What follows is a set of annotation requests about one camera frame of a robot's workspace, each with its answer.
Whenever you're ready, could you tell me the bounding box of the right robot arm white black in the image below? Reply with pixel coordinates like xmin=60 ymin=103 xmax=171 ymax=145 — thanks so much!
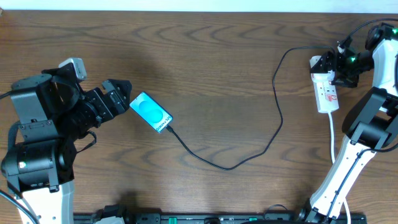
xmin=296 ymin=19 xmax=397 ymax=223

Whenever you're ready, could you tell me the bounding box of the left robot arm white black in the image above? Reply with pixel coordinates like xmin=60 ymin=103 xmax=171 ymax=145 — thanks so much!
xmin=1 ymin=58 xmax=132 ymax=223

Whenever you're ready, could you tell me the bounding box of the black mounting rail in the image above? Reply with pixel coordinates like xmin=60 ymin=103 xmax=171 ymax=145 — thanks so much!
xmin=73 ymin=212 xmax=368 ymax=224

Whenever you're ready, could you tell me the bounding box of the Samsung Galaxy smartphone teal screen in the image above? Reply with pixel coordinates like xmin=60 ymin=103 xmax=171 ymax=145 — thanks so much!
xmin=129 ymin=91 xmax=173 ymax=133

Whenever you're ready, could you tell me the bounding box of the black USB charging cable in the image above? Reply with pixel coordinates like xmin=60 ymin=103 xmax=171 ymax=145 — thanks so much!
xmin=165 ymin=45 xmax=336 ymax=171

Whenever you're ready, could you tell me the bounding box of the white power strip cord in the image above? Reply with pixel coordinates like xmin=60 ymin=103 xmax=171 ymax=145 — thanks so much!
xmin=327 ymin=112 xmax=352 ymax=224

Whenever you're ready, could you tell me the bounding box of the white USB charger plug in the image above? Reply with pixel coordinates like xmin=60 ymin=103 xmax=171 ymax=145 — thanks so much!
xmin=310 ymin=55 xmax=335 ymax=83

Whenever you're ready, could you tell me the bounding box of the white power strip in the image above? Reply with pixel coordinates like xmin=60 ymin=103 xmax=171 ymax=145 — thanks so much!
xmin=311 ymin=71 xmax=339 ymax=114

